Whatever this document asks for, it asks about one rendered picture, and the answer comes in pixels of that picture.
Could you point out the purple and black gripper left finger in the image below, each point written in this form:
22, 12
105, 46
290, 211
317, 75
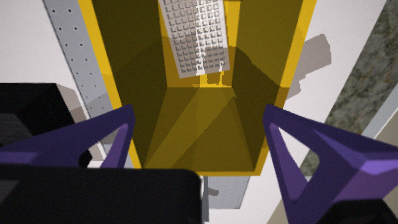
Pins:
62, 147

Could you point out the yellow open-top bin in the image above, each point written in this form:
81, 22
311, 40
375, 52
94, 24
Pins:
210, 124

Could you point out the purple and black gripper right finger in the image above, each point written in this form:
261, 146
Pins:
351, 166

